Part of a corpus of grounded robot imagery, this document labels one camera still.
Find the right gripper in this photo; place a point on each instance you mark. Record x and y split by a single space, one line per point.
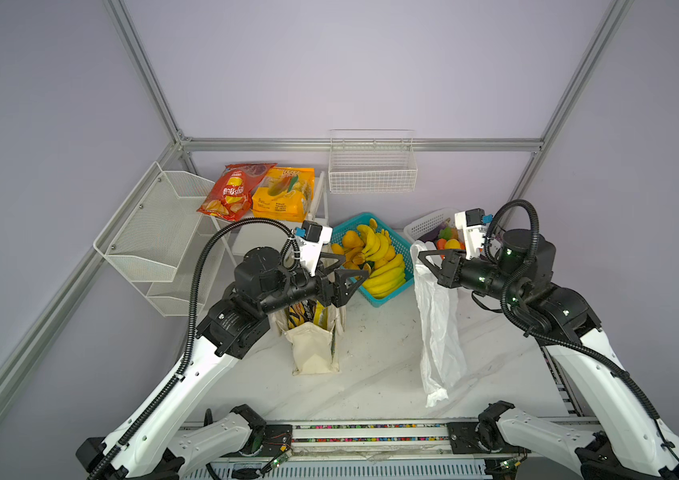
444 274

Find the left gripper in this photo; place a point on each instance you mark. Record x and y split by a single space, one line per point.
336 295

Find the yellow snack packet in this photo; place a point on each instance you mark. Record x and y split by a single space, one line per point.
320 315

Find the black yellow chips bag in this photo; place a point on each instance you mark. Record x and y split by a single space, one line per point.
300 313

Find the beige canvas tote bag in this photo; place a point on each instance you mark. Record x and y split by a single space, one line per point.
314 350

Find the white plastic bag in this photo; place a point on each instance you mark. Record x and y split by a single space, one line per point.
443 362

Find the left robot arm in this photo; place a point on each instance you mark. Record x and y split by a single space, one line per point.
150 444

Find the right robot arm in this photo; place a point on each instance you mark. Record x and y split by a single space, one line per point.
516 269

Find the teal plastic basket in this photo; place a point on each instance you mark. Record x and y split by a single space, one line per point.
344 236

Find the white plastic basket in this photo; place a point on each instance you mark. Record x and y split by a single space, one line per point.
422 226

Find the small yellow banana bunch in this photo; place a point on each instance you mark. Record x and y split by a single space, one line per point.
376 244

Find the large yellow banana bunch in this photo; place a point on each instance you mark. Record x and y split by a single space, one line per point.
387 279

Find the orange snack bag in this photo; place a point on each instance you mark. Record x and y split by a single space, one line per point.
285 194

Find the red chips bag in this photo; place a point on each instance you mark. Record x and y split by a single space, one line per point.
231 196

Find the white mesh shelf rack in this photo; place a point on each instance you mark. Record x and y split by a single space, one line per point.
153 241

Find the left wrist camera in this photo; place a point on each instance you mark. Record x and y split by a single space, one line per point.
310 238

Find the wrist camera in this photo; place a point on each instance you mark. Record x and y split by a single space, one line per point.
473 227
310 238

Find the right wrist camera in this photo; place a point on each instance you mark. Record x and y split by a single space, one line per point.
473 227

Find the white wire wall basket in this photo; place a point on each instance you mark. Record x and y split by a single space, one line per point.
372 161

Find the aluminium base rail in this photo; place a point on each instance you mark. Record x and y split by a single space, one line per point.
369 441

